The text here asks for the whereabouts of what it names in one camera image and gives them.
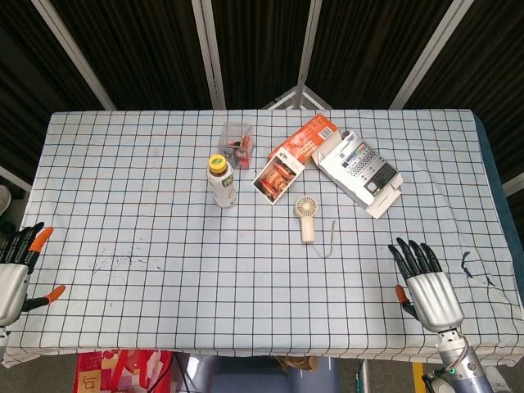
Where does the orange snack box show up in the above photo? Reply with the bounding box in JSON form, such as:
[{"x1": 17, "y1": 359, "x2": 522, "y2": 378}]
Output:
[{"x1": 251, "y1": 114, "x2": 341, "y2": 205}]

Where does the milk tea bottle yellow cap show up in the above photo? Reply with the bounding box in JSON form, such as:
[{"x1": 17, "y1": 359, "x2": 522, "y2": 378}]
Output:
[{"x1": 206, "y1": 154, "x2": 238, "y2": 210}]

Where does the thin gray curved strap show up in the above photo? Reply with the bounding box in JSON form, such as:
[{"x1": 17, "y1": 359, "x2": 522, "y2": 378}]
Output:
[{"x1": 313, "y1": 219, "x2": 337, "y2": 259}]

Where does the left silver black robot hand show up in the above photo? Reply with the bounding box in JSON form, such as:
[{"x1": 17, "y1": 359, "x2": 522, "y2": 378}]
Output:
[{"x1": 0, "y1": 222, "x2": 66, "y2": 328}]

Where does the clear plastic box with clips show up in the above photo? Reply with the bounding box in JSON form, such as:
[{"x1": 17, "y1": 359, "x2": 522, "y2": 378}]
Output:
[{"x1": 218, "y1": 121, "x2": 255, "y2": 169}]

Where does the white checkered tablecloth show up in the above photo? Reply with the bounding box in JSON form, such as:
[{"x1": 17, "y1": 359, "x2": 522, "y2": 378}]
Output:
[{"x1": 2, "y1": 108, "x2": 524, "y2": 368}]

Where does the red patterned bag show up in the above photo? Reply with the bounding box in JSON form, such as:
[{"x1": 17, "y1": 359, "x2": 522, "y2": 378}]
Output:
[{"x1": 73, "y1": 349, "x2": 174, "y2": 393}]

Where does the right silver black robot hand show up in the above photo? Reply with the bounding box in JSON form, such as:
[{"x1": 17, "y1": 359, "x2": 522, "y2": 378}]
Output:
[{"x1": 387, "y1": 237, "x2": 465, "y2": 332}]

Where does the white metal frame stand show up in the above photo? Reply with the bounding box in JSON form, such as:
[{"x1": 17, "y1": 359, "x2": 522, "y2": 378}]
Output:
[{"x1": 261, "y1": 84, "x2": 333, "y2": 111}]

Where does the cream handheld fan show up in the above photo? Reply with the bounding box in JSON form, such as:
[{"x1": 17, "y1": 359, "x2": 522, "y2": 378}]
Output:
[{"x1": 293, "y1": 196, "x2": 318, "y2": 244}]

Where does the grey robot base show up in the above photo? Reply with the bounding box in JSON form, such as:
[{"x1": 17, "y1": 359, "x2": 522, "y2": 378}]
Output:
[{"x1": 174, "y1": 353, "x2": 341, "y2": 393}]

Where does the white open cardboard box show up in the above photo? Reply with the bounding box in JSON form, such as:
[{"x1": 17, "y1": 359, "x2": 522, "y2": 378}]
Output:
[{"x1": 311, "y1": 129, "x2": 404, "y2": 219}]

